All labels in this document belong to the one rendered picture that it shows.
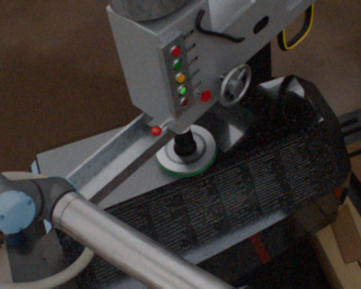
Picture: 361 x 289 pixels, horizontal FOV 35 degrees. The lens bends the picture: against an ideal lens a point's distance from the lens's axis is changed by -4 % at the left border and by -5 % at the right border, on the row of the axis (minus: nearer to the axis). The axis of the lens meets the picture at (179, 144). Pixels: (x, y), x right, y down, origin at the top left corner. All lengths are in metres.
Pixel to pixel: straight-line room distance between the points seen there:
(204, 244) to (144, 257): 1.06
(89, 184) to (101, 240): 0.68
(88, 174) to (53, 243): 0.39
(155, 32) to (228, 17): 0.32
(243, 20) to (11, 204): 0.99
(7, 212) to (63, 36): 3.10
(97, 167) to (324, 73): 2.07
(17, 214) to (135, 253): 0.25
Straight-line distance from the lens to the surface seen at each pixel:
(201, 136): 2.13
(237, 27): 1.82
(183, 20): 1.58
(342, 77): 3.63
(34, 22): 4.42
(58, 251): 2.14
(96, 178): 1.84
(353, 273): 2.66
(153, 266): 1.11
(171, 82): 1.63
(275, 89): 2.34
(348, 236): 2.73
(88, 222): 1.19
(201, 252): 2.17
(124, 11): 1.53
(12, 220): 1.19
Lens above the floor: 2.58
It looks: 51 degrees down
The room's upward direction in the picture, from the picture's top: 12 degrees counter-clockwise
